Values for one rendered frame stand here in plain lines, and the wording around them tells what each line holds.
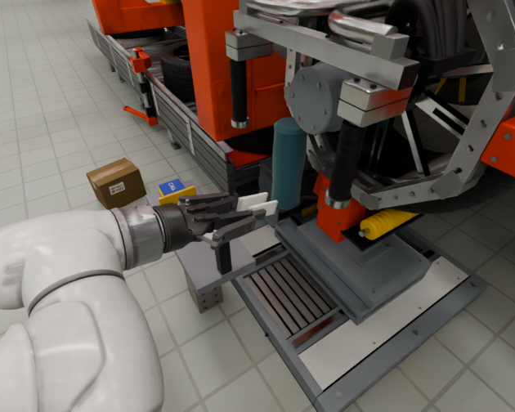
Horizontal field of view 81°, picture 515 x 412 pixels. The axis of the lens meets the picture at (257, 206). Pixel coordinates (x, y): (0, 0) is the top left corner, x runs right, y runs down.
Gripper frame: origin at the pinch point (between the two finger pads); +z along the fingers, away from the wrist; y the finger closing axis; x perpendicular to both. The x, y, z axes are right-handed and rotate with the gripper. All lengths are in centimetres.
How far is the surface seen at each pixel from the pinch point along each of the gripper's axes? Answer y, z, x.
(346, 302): -9, 45, 45
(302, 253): 16, 47, 43
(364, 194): -4.7, 31.1, 0.5
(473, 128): -20.2, 23.5, -22.8
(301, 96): 7.3, 11.8, -19.1
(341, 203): -13.2, 5.8, -7.6
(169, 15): 242, 90, -14
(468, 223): -12, 139, 35
